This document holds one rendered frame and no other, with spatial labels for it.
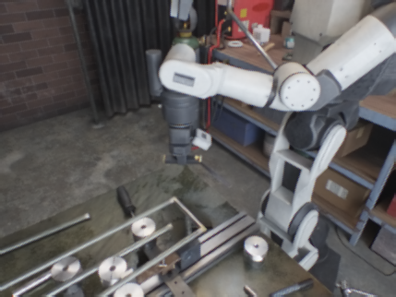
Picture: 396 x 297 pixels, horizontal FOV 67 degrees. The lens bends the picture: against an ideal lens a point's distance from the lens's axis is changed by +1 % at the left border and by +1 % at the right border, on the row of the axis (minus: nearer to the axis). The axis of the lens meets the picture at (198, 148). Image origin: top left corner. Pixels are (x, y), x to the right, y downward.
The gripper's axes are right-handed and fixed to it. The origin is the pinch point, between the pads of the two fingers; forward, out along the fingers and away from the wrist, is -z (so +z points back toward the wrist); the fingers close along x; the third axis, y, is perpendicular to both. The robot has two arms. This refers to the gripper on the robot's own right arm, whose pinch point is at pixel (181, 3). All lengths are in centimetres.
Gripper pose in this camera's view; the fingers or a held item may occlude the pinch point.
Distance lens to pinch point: 70.0
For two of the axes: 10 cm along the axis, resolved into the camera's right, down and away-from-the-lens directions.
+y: 8.9, 0.2, 4.6
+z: 2.4, -8.7, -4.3
